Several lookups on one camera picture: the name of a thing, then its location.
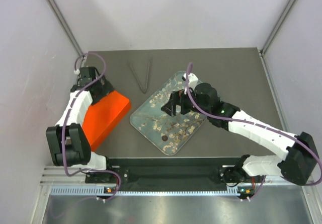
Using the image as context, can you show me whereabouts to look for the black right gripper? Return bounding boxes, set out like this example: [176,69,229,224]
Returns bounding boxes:
[162,85,211,117]

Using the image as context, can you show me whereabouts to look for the orange box lid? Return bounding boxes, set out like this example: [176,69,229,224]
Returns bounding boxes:
[83,91,131,151]

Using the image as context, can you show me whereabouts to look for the silver metal tongs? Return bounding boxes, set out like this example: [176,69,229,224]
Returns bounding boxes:
[127,57,153,94]

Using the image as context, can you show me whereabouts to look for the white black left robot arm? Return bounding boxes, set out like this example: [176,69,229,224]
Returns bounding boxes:
[46,66,114,182]

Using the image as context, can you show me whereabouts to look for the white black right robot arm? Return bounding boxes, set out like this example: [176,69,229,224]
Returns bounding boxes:
[161,83,321,186]

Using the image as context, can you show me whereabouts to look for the orange chocolate box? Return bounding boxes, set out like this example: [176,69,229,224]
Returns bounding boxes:
[91,99,131,151]

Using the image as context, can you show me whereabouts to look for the blossom pattern serving tray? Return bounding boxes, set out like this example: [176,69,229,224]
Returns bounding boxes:
[130,71,207,156]

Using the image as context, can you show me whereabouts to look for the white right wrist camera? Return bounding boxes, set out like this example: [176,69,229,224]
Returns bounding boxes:
[182,73,201,90]

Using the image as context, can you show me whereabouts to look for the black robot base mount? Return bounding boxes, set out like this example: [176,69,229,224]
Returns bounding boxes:
[85,158,265,186]

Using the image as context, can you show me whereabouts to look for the grey slotted cable duct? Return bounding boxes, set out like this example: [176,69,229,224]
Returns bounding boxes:
[50,186,254,197]

